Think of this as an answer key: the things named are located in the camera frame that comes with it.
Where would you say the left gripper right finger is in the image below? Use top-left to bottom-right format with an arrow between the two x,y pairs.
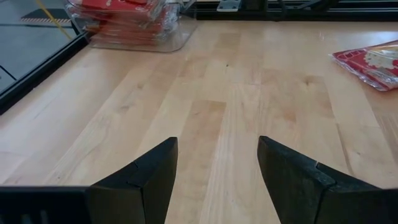
257,135 -> 398,224

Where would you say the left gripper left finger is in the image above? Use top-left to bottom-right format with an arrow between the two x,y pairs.
0,136 -> 179,224

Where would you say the clear plastic basket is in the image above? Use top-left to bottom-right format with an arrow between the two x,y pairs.
64,0 -> 199,54

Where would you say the black striped floor mat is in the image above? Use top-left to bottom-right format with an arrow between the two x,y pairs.
20,8 -> 73,24

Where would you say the black metal table frame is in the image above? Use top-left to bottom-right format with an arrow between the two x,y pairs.
0,0 -> 398,116

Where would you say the yellow cable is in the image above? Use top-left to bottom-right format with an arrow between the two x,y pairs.
34,0 -> 73,40

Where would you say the silver mounting bracket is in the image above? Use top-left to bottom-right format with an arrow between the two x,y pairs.
216,0 -> 243,13

